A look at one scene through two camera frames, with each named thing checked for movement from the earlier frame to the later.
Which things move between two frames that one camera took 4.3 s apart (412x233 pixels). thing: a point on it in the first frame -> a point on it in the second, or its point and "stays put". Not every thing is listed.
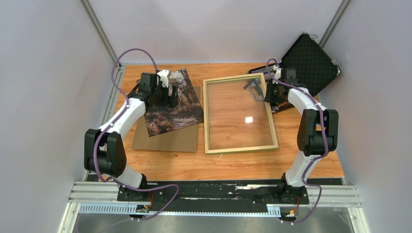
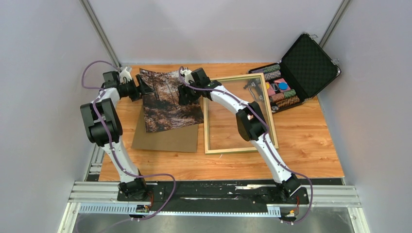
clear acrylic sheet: [237, 115] stays put
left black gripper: [171, 101] -> [144, 89]
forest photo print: [161, 120] stays put
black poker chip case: [308, 64] stays put
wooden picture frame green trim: [266, 105] stays put
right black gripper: [269, 97] -> [184, 90]
